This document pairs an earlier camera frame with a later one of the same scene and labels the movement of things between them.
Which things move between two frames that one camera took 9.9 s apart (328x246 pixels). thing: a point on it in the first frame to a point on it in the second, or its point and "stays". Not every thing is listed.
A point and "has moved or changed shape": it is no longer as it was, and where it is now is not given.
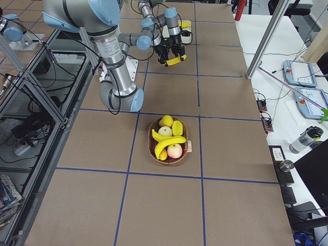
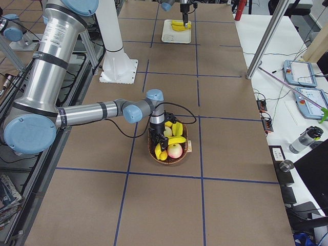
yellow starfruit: (177, 128) stays
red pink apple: (175, 150) stays
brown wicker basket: (167, 140) stays
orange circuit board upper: (262, 105) stays
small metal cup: (286, 165) stays
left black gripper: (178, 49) to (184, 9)
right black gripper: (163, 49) to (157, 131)
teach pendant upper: (300, 73) stays
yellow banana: (174, 60) has moved or changed shape
